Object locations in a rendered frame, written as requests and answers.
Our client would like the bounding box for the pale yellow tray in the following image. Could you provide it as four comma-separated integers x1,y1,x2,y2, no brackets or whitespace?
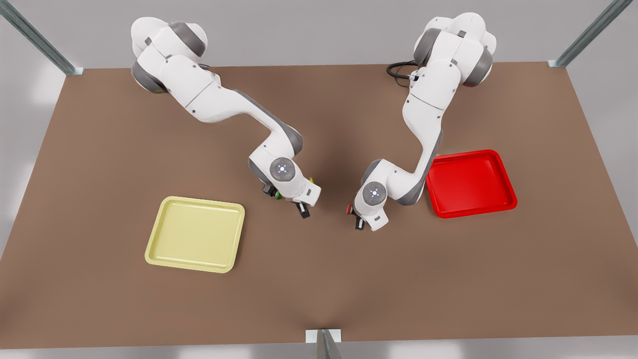
145,196,246,274

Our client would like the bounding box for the black cable loop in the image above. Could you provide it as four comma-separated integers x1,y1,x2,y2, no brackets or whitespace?
386,60,420,88

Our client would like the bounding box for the silver frame post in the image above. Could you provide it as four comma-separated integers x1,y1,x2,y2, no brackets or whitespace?
547,0,634,68
0,0,85,76
306,329,343,359

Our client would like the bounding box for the red tray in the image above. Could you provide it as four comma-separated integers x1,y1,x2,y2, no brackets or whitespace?
425,150,518,219

